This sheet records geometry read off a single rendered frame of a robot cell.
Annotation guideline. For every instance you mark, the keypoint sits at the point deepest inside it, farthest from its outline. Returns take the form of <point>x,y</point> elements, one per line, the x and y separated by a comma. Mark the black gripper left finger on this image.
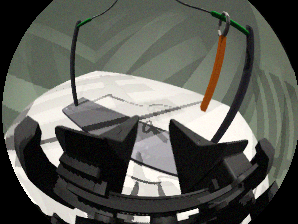
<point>112,149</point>

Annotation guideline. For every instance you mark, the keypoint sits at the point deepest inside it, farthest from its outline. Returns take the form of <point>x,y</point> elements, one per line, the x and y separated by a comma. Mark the orange handle with grey loop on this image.
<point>217,64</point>

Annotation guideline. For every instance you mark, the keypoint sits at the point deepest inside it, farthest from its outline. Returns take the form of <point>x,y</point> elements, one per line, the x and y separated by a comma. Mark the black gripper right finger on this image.
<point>195,156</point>

